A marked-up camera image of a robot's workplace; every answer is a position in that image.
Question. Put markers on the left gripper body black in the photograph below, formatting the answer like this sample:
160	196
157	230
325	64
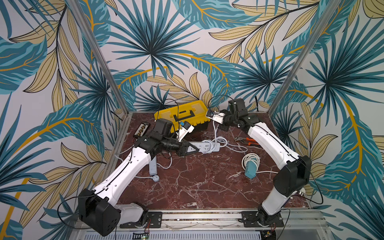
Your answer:
171	145

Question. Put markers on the grey white power strip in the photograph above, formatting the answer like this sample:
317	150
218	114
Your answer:
207	147

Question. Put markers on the teal power strip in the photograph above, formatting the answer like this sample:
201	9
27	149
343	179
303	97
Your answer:
251	168

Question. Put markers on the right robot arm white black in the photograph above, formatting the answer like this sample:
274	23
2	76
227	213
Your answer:
294	170

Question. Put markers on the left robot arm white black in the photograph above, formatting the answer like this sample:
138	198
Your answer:
97	206

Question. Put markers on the yellow black toolbox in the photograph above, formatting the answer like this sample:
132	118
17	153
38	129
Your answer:
194	113

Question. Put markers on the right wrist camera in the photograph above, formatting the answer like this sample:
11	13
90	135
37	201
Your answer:
216	116

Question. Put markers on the orange handled pliers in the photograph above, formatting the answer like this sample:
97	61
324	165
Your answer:
247	141

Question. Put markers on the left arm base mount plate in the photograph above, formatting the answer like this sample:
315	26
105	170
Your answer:
153	220

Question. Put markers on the white slotted cable duct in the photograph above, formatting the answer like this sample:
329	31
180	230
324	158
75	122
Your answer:
176	235

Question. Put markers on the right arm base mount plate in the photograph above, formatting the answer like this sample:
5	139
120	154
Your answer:
254	219

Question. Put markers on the aluminium front rail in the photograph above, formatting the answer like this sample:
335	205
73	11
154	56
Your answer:
227	219

